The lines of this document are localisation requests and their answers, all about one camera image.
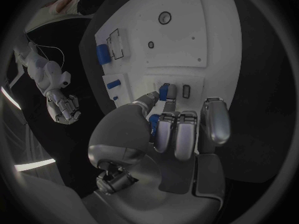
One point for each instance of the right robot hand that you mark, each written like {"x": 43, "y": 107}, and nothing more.
{"x": 63, "y": 110}

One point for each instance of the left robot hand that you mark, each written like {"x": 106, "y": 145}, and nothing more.
{"x": 126, "y": 130}

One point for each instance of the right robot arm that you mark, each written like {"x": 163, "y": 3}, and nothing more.
{"x": 38, "y": 65}

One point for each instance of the white task board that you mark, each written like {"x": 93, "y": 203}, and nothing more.
{"x": 172, "y": 46}

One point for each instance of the long blue peg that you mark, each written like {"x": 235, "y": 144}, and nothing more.
{"x": 113, "y": 84}

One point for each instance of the large blue block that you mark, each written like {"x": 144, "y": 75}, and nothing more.
{"x": 103, "y": 54}

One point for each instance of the person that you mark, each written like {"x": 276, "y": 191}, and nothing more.
{"x": 67, "y": 2}

